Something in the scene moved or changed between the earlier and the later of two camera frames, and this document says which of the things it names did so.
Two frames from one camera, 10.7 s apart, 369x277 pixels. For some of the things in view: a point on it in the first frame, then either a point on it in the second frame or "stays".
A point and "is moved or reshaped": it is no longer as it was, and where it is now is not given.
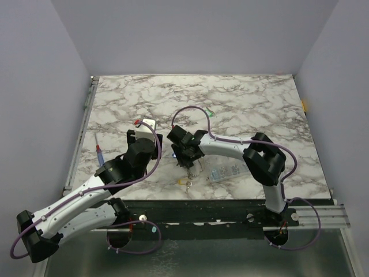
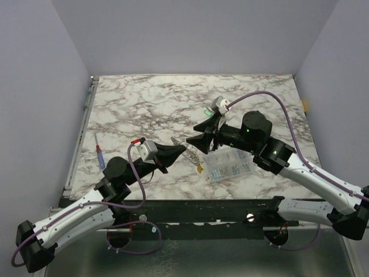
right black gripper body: [182, 153] → [215, 135]
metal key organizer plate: [199, 171] is moved or reshaped
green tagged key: [210, 113] stays
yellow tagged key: [184, 182] → [199, 168]
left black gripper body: [130, 141] → [161, 163]
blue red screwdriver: [99, 153] stays
